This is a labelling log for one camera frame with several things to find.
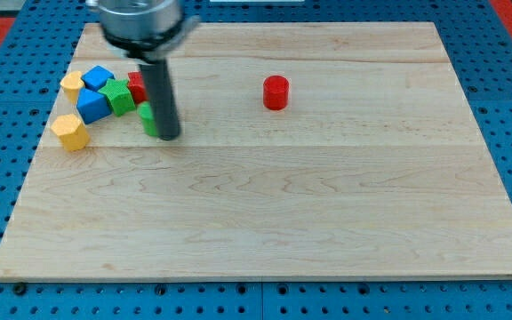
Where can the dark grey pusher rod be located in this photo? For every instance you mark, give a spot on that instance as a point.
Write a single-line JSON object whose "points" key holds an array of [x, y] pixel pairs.
{"points": [[158, 85]]}

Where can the yellow hexagon block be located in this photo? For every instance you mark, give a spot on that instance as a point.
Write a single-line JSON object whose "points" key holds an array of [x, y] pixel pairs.
{"points": [[71, 132]]}

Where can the red cylinder block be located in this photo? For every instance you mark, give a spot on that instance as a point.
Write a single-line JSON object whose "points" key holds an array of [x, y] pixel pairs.
{"points": [[275, 92]]}

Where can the red block behind rod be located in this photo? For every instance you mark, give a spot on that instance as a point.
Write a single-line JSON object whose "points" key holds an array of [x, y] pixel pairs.
{"points": [[137, 87]]}

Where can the green cylinder block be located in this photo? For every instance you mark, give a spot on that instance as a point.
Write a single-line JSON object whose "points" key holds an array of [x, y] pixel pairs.
{"points": [[146, 116]]}

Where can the green star block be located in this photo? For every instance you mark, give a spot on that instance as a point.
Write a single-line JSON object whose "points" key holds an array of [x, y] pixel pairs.
{"points": [[118, 96]]}

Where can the blue cube block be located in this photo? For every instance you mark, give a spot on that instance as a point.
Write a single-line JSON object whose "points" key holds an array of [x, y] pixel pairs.
{"points": [[96, 78]]}

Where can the blue triangle block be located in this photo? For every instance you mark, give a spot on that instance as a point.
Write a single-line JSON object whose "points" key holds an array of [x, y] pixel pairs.
{"points": [[92, 106]]}

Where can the yellow heart block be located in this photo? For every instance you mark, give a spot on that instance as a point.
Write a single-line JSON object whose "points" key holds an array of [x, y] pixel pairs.
{"points": [[71, 84]]}

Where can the light wooden board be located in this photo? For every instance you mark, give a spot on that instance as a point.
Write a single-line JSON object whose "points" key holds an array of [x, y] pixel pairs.
{"points": [[375, 171]]}

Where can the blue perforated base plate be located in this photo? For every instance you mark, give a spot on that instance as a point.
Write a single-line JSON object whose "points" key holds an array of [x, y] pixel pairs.
{"points": [[37, 51]]}

